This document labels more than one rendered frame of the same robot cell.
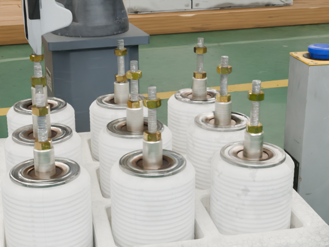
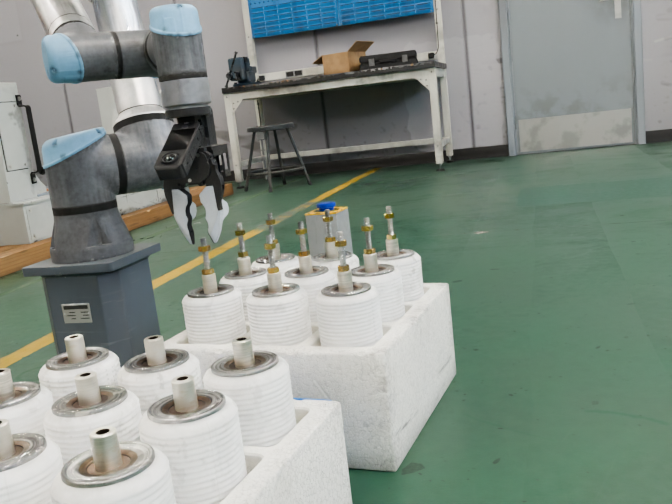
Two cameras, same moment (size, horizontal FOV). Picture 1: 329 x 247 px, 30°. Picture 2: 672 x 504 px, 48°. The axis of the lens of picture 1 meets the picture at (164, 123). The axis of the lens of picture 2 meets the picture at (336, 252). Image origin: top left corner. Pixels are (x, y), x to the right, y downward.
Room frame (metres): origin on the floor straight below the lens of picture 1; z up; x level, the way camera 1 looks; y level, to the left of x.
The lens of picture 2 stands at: (-0.01, 1.02, 0.52)
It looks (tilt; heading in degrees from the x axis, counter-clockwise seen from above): 11 degrees down; 305
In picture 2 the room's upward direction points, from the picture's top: 7 degrees counter-clockwise
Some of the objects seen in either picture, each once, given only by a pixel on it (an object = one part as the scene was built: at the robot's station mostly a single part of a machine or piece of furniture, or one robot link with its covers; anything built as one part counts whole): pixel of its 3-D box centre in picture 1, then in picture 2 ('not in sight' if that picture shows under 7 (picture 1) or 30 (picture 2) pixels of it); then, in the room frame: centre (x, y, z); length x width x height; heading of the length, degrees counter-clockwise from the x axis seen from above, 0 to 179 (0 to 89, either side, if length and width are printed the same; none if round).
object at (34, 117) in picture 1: (41, 125); (274, 282); (0.72, 0.15, 0.26); 0.02 x 0.02 x 0.03
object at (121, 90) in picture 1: (121, 92); (244, 266); (0.86, 0.06, 0.26); 0.02 x 0.02 x 0.03
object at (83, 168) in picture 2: not in sight; (82, 166); (1.16, 0.14, 0.47); 0.13 x 0.12 x 0.14; 62
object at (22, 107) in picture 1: (40, 106); (210, 291); (0.84, 0.18, 0.25); 0.08 x 0.08 x 0.01
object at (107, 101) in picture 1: (122, 101); (245, 274); (0.86, 0.06, 0.25); 0.08 x 0.08 x 0.01
